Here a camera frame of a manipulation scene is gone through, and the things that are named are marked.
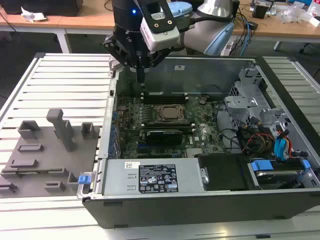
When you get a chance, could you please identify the CPU in socket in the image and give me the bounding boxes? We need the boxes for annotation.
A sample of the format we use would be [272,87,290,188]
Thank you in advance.
[156,104,189,122]

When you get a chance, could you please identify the small black box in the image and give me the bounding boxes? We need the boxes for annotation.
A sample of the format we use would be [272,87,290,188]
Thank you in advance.
[251,4,270,19]

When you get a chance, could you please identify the black plastic shroud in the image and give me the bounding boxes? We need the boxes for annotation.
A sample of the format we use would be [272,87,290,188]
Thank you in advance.
[196,154,251,192]

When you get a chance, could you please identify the blue hanging cable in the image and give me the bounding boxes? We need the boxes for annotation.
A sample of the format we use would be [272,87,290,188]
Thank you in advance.
[241,17,253,57]

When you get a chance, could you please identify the grey parts rack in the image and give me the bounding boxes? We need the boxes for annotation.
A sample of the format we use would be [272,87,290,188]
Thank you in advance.
[0,108,103,200]

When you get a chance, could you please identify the black monitor base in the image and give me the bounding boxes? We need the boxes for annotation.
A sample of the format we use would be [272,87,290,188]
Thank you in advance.
[4,0,85,17]

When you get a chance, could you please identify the black graphics card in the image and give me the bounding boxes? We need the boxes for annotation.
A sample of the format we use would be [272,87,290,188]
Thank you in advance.
[145,129,184,145]

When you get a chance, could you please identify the crumpled white paper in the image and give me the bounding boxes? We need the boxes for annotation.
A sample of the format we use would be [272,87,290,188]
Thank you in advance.
[20,6,48,23]

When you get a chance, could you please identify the green motherboard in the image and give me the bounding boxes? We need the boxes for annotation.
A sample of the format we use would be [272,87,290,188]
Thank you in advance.
[115,94,227,160]

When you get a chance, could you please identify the wooden desk with clutter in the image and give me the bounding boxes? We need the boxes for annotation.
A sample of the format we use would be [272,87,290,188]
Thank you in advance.
[231,0,320,52]

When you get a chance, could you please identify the open black PC case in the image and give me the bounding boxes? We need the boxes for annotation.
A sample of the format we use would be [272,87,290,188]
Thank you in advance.
[81,53,320,230]

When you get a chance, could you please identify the clear plastic bag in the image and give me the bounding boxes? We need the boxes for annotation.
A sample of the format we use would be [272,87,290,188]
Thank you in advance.
[279,1,312,25]

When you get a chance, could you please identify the silver chipset heatsink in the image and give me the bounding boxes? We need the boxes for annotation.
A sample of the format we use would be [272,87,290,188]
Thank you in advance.
[185,148,204,159]

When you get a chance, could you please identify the wooden desk white legs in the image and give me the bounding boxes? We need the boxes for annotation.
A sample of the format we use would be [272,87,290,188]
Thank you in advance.
[0,6,118,54]

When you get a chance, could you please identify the grey power supply unit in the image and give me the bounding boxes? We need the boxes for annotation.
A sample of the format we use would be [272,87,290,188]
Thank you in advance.
[101,157,204,198]

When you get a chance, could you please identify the hard disk in blue carrier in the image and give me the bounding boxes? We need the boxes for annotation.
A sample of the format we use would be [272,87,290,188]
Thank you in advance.
[246,159,311,190]

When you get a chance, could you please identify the blue case latch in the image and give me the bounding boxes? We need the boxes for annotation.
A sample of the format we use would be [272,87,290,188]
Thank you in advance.
[77,175,91,186]

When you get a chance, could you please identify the blue flat data cable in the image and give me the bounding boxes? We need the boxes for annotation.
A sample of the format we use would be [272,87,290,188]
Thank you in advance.
[274,137,290,161]

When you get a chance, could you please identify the bundle of coloured wires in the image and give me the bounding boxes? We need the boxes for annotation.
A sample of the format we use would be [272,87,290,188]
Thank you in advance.
[236,121,294,161]

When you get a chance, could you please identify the white power strip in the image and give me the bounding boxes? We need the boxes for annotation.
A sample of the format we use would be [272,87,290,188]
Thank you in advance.
[220,39,235,56]

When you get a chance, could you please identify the silver drive cage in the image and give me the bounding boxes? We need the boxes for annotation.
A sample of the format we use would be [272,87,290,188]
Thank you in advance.
[223,66,294,132]

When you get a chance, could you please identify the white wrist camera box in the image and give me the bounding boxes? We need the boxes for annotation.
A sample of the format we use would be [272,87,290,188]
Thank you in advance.
[139,0,180,51]

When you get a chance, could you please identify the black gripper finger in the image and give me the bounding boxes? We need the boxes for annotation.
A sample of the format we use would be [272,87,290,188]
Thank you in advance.
[102,34,142,86]
[140,47,173,87]

